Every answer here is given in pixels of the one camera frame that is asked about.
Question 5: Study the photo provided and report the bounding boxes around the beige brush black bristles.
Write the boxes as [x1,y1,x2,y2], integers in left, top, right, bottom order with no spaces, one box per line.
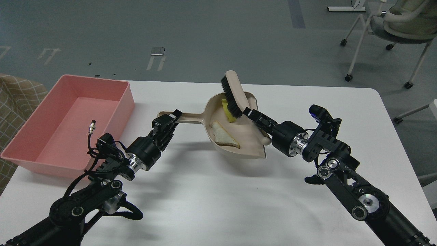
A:
[221,70,271,146]

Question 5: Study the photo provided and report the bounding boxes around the beige checked cloth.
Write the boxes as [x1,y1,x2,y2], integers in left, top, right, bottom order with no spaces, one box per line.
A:
[0,73,48,195]

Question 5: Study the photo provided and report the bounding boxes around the white furniture base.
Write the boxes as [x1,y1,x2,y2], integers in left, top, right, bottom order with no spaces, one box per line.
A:
[327,6,366,12]

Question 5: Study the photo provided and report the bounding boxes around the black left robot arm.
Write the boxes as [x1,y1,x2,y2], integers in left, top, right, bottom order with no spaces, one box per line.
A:
[5,110,183,246]

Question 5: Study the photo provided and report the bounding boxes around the white office chair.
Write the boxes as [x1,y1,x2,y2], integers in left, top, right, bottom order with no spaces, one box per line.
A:
[340,0,437,89]

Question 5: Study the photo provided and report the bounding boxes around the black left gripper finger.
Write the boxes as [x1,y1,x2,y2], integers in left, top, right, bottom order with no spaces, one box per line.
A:
[170,110,183,128]
[152,115,175,137]

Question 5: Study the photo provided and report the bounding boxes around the yellow sponge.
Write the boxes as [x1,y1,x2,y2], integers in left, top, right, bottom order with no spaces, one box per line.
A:
[221,99,236,123]

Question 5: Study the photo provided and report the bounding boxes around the metal floor plate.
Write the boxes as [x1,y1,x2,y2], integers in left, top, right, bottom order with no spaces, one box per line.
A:
[150,47,165,56]

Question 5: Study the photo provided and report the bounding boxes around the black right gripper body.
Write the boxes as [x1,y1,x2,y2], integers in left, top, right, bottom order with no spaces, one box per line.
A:
[270,121,309,157]

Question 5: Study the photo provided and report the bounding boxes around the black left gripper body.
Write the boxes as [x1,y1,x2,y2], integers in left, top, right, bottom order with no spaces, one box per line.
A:
[126,132,173,171]

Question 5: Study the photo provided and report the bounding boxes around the white bread slice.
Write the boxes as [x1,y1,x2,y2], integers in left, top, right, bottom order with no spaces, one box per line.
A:
[210,121,240,149]

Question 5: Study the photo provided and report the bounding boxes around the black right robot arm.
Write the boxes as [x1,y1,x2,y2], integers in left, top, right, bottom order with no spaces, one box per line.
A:
[243,105,432,246]

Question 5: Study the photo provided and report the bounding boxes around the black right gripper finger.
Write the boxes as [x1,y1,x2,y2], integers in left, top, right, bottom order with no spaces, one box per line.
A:
[242,107,278,125]
[247,114,277,135]

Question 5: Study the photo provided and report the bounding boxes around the pink plastic bin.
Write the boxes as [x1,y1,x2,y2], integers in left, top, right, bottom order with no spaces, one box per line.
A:
[1,75,135,178]

